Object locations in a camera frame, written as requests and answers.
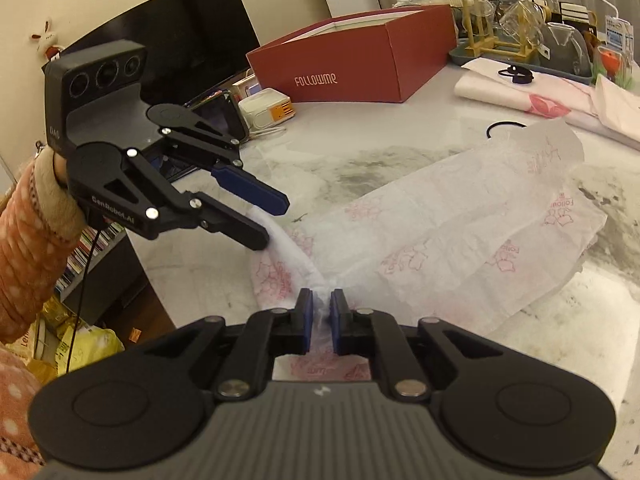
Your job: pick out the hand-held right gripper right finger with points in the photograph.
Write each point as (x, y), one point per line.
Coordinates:
(337, 322)

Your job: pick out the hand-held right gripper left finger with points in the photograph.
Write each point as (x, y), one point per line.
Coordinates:
(306, 320)

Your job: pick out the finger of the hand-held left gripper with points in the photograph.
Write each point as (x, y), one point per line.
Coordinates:
(240, 230)
(250, 191)

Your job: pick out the white pink-printed shopping bag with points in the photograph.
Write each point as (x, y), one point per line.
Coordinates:
(450, 210)

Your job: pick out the person's left forearm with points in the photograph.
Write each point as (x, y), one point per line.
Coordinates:
(35, 240)

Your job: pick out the yellow plastic bag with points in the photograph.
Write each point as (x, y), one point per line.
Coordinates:
(85, 345)

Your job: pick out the white power bank orange label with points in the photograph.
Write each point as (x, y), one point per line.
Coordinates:
(265, 110)

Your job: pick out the white red rabbit plush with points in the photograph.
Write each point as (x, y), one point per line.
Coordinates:
(47, 40)

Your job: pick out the dark television cabinet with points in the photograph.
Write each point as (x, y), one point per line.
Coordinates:
(130, 280)

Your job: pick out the black television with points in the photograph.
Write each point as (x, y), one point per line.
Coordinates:
(175, 35)

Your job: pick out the row of colourful books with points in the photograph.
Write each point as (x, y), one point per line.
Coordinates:
(85, 260)

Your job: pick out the red cardboard box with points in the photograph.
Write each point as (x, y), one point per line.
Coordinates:
(360, 55)

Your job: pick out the grey-blue drying tray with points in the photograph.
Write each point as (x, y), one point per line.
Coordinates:
(460, 57)

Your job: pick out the wooden cup rack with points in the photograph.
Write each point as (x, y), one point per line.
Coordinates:
(480, 40)

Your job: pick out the large folded pink-print cloth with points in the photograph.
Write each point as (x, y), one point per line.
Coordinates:
(510, 97)

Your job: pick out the person's orange dotted pyjamas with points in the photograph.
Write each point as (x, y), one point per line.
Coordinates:
(15, 410)

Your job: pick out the smoky glass pitcher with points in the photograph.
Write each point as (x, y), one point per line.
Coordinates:
(565, 50)

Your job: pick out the small folded pink-print cloth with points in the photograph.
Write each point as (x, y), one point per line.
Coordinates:
(620, 110)

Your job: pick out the black striped white mug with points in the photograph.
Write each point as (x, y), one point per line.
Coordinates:
(575, 14)

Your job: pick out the orange toy in clear box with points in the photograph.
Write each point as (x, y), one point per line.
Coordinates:
(611, 62)

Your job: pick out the milk carton with straw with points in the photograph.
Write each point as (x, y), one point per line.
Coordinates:
(617, 32)

